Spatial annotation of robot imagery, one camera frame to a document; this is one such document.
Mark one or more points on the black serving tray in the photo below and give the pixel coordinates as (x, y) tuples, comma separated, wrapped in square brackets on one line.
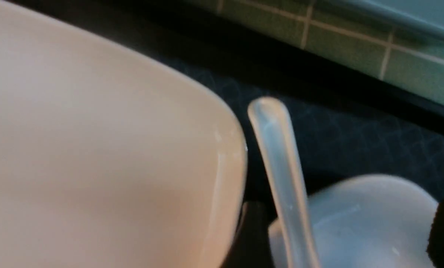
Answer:
[(345, 123)]

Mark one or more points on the white square rice plate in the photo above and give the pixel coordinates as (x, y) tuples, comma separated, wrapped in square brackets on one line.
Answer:
[(108, 158)]

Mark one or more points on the white ceramic soup spoon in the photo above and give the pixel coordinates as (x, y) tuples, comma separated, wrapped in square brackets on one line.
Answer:
[(275, 136)]

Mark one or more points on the white small bowl on tray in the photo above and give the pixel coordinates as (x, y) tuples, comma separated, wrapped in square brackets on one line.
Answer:
[(369, 221)]

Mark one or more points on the blue plastic bin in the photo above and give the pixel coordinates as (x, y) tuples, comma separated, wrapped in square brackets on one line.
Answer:
[(426, 16)]

